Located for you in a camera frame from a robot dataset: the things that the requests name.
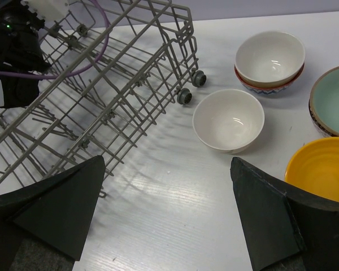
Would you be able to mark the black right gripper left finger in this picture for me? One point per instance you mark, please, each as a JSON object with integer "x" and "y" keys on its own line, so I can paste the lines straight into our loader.
{"x": 56, "y": 211}

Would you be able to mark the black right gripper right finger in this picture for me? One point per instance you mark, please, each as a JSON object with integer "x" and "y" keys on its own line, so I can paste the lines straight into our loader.
{"x": 285, "y": 228}

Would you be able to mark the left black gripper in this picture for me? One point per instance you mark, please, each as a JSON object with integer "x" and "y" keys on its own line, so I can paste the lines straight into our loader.
{"x": 20, "y": 54}

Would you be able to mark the plain white bowl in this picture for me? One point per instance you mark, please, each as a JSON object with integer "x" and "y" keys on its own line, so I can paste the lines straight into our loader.
{"x": 228, "y": 120}

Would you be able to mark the teal glazed bowl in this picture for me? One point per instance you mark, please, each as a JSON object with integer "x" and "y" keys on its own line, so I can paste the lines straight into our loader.
{"x": 324, "y": 101}

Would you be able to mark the yellow bowl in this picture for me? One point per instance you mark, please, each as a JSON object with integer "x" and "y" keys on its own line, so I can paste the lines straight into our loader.
{"x": 314, "y": 168}

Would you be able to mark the patterned mosaic bowl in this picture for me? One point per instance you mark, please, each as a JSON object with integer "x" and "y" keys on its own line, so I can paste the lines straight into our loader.
{"x": 317, "y": 125}

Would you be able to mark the red blue patterned bowl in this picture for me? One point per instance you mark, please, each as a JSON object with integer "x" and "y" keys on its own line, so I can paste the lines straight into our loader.
{"x": 268, "y": 91}

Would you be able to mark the white bowl stacked top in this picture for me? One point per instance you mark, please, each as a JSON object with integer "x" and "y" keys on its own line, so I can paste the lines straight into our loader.
{"x": 270, "y": 59}

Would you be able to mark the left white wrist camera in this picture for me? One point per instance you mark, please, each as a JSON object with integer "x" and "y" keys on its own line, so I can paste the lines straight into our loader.
{"x": 48, "y": 10}

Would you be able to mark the grey wire dish rack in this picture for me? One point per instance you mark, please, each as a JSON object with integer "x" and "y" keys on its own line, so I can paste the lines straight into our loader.
{"x": 115, "y": 67}

